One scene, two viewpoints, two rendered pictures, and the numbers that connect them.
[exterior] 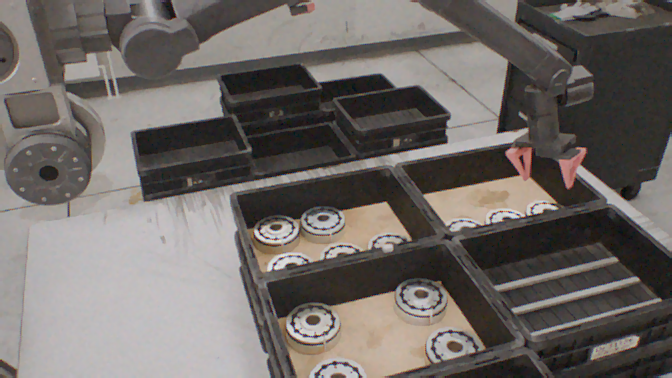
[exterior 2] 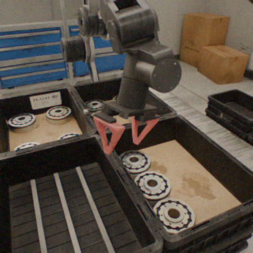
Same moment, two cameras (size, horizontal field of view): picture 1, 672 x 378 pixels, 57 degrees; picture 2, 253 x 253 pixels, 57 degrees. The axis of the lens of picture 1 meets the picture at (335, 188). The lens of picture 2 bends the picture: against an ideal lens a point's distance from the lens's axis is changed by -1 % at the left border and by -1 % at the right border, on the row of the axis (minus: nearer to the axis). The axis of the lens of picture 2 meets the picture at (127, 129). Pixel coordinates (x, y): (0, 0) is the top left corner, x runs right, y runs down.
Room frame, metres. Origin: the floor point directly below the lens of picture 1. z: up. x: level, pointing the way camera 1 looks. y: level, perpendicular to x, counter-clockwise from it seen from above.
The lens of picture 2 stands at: (1.02, -0.84, 1.34)
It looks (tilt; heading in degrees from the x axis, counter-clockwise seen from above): 34 degrees down; 84
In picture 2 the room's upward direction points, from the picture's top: straight up
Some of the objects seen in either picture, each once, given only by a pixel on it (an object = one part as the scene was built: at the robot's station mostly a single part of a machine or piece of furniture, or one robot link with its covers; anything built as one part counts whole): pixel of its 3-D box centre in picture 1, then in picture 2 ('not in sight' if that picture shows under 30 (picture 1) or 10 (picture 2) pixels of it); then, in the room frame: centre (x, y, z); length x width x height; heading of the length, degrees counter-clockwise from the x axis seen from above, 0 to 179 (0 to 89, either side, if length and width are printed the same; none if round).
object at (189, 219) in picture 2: (548, 213); (173, 215); (1.17, -0.50, 0.86); 0.10 x 0.10 x 0.01
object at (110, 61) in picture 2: not in sight; (101, 48); (1.02, 2.02, 0.60); 0.72 x 0.03 x 0.56; 20
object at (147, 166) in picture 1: (197, 191); (234, 129); (1.98, 0.53, 0.37); 0.40 x 0.30 x 0.45; 110
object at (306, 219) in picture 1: (323, 220); not in sight; (1.15, 0.03, 0.86); 0.10 x 0.10 x 0.01
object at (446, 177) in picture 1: (493, 203); (173, 175); (1.20, -0.37, 0.87); 0.40 x 0.30 x 0.11; 108
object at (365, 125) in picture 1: (388, 154); not in sight; (2.25, -0.22, 0.37); 0.40 x 0.30 x 0.45; 110
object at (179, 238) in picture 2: (496, 185); (174, 161); (1.20, -0.37, 0.92); 0.40 x 0.30 x 0.02; 108
